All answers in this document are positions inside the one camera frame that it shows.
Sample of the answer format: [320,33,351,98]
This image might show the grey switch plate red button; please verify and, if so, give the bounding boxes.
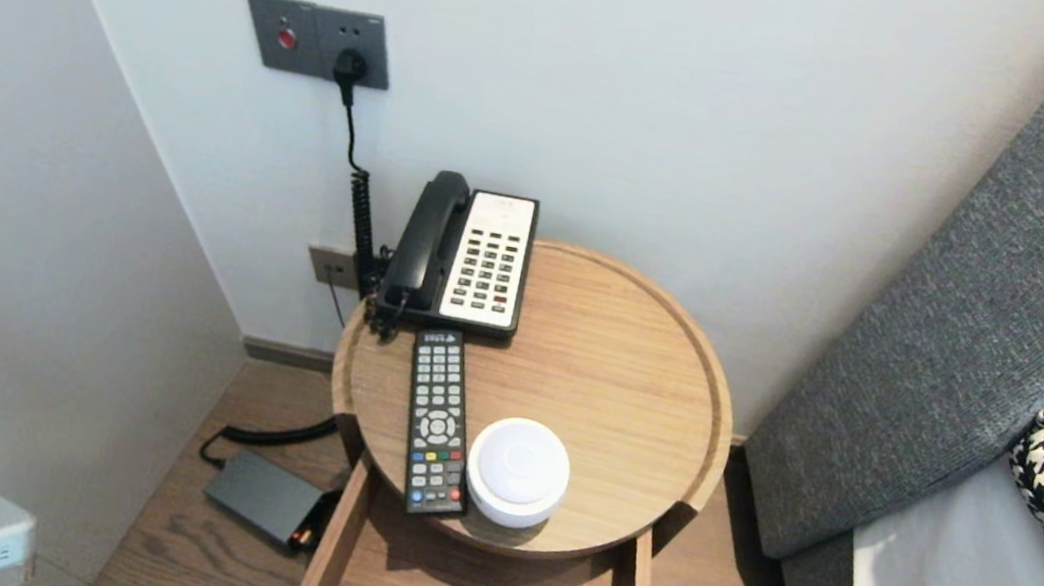
[239,0,322,76]

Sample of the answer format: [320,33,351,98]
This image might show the black coiled handset cord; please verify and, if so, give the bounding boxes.
[362,283,413,344]

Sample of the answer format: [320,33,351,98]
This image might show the black remote control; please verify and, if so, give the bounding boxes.
[392,325,490,521]

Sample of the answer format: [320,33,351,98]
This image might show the black and white desk telephone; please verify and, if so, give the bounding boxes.
[374,178,542,342]

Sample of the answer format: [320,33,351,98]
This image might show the grey power adapter brick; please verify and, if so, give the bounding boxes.
[199,446,329,549]

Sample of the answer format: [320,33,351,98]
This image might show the beige wall phone socket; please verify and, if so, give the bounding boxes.
[305,243,367,291]

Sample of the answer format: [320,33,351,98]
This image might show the black adapter output cable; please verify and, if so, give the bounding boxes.
[291,484,348,557]

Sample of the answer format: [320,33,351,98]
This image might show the grey skirting board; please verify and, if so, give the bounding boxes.
[240,335,339,376]

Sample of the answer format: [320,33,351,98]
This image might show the black coiled power cable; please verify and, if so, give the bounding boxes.
[198,71,403,488]

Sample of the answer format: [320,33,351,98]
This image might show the white round lidded box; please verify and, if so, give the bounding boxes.
[459,412,578,536]

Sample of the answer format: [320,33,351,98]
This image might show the grey upholstered headboard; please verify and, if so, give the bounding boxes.
[730,0,1044,586]

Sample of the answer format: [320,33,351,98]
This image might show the round wooden side table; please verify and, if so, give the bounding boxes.
[311,215,754,583]

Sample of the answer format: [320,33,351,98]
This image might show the black power plug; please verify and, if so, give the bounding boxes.
[328,48,371,107]

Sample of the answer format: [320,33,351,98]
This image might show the grey wall power socket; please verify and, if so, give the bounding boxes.
[306,5,398,92]

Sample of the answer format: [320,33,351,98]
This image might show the black telephone handset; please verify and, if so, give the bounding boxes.
[379,166,476,316]

